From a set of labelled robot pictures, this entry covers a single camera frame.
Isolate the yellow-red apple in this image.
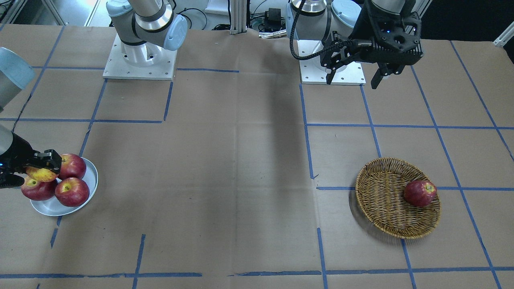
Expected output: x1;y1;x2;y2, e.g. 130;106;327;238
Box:
25;167;59;182

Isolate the black braided cable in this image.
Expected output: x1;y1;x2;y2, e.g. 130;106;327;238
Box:
290;0;358;61

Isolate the light blue plate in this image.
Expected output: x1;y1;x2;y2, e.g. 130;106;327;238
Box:
30;157;98;217

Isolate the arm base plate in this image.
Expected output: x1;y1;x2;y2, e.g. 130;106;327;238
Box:
297;40;366;85
103;35;177;81

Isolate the aluminium frame post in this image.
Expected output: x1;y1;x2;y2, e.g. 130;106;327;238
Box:
229;0;248;35

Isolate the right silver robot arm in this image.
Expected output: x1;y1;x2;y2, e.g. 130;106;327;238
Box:
0;0;188;187

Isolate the dark red apple in basket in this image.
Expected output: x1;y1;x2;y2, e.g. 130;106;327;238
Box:
403;180;437;208

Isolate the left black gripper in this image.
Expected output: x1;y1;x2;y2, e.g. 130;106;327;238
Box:
320;2;404;90

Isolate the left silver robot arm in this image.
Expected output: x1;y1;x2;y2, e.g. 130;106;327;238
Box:
286;0;424;89

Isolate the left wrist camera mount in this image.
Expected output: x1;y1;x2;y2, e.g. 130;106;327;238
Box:
369;9;424;65

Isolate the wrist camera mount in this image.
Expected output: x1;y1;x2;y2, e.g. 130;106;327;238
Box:
369;9;424;65
0;161;24;189

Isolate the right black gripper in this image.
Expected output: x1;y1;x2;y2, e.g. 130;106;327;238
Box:
0;133;62;177

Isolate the round wicker basket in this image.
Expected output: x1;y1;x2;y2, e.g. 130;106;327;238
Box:
355;157;442;239

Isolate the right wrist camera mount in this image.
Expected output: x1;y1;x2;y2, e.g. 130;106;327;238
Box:
0;161;24;189

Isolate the red apple on plate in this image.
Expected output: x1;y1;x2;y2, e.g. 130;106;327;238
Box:
58;153;87;180
55;177;90;207
20;176;58;201

